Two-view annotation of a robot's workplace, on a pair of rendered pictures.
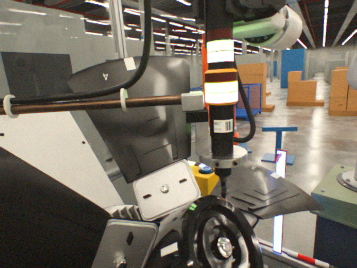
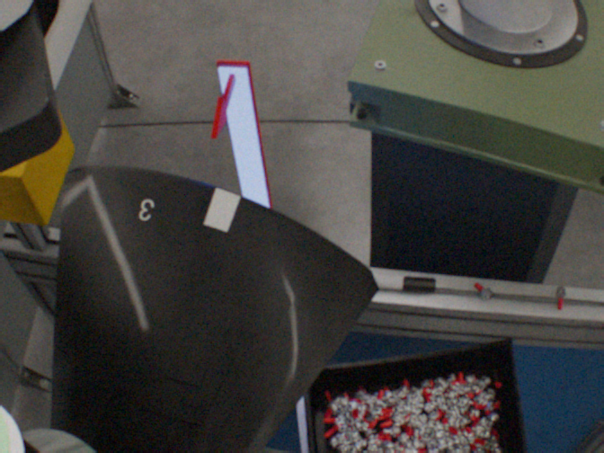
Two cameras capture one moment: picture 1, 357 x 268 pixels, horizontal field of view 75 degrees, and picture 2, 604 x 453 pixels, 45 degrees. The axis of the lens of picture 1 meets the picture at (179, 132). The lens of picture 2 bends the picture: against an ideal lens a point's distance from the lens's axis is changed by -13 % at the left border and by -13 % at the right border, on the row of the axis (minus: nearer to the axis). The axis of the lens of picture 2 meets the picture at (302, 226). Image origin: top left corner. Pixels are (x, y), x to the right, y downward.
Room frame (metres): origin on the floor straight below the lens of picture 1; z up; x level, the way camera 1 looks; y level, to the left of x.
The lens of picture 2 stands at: (0.21, -0.15, 1.60)
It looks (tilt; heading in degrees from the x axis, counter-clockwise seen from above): 58 degrees down; 337
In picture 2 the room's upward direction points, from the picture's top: 7 degrees counter-clockwise
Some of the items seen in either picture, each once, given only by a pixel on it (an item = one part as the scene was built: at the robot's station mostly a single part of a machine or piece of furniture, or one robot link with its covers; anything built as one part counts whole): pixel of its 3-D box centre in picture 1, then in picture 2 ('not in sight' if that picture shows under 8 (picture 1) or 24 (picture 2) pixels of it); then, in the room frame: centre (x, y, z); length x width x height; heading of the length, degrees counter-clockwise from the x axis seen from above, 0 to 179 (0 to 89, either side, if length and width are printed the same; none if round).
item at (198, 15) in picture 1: (201, 11); not in sight; (0.35, -0.04, 1.49); 0.07 x 0.03 x 0.03; 142
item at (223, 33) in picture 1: (220, 36); not in sight; (0.32, -0.06, 1.45); 0.03 x 0.03 x 0.01
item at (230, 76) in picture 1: (220, 76); not in sight; (0.32, -0.06, 1.40); 0.04 x 0.04 x 0.01
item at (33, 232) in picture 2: not in sight; (22, 212); (0.79, -0.05, 0.92); 0.03 x 0.03 x 0.12; 52
